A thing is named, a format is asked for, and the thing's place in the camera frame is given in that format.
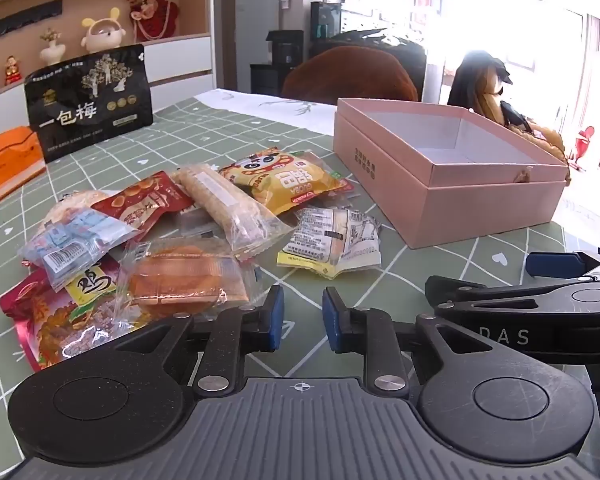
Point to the large red chicken snack packet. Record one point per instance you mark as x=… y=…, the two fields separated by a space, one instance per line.
x=45 y=320

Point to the red and gold figurine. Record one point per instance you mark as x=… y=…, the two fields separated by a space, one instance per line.
x=13 y=72

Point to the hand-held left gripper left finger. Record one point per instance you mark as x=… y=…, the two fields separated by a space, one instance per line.
x=276 y=317

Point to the round bread packet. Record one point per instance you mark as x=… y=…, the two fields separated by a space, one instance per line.
x=75 y=202

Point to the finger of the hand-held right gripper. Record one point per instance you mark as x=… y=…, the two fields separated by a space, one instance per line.
x=555 y=264
x=480 y=292

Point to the wooden wall shelf unit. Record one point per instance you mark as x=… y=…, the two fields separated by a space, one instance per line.
x=180 y=60

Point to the small black cabinet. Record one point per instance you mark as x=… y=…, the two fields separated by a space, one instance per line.
x=265 y=80

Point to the black jacket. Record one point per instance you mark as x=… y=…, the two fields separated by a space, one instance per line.
x=475 y=75

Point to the yellow panda snack packet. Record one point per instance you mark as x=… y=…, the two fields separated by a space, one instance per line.
x=290 y=180

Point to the white vase with flowers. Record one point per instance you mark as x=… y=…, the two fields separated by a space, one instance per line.
x=52 y=52

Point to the small red striped packet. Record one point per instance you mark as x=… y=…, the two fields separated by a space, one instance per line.
x=347 y=187

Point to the white and yellow snack packet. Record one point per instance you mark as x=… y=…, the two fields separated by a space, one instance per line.
x=330 y=240

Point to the orange box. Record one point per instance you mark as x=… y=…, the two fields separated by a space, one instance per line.
x=5 y=165

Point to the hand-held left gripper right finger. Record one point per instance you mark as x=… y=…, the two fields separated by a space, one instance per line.
x=332 y=320

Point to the white rabbit figurine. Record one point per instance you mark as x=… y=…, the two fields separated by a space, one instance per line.
x=102 y=35

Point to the red floral decoration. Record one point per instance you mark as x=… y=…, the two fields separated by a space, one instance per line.
x=155 y=17

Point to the round orange cake packet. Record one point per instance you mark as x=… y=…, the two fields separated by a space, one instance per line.
x=185 y=280

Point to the red ornament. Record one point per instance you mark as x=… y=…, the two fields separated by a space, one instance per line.
x=583 y=145

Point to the green checked tablecloth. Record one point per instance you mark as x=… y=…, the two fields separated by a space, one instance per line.
x=190 y=125

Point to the pink cardboard box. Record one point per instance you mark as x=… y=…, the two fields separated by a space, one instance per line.
x=480 y=200

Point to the black water dispenser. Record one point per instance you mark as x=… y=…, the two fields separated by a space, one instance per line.
x=285 y=50

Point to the black scalloped trim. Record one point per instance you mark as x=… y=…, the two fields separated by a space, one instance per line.
x=20 y=22

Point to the fish tank with stand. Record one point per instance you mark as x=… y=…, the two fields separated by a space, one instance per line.
x=325 y=25

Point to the brown massage chair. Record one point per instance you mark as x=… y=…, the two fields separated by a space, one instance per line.
x=492 y=105

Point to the clear bag of blue-white candies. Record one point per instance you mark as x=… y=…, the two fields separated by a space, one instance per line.
x=75 y=245

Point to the black plum bag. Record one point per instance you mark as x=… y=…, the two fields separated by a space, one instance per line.
x=90 y=120

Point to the long clear biscuit packet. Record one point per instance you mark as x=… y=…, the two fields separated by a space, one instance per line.
x=220 y=200

